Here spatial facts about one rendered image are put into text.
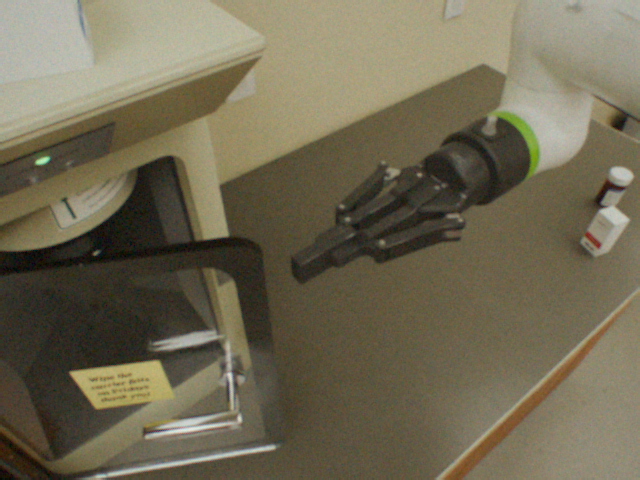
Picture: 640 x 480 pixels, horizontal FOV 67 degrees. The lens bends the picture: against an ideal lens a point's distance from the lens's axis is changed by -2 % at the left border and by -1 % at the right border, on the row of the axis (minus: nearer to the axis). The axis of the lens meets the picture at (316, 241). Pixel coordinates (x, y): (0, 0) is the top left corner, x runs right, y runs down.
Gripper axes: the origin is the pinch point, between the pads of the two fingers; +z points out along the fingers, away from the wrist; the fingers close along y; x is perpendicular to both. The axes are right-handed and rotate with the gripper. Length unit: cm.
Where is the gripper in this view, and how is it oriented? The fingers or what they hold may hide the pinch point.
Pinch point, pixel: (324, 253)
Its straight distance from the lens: 48.3
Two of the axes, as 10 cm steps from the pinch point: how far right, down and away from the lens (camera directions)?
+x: 0.1, 6.7, 7.4
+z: -8.0, 4.5, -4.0
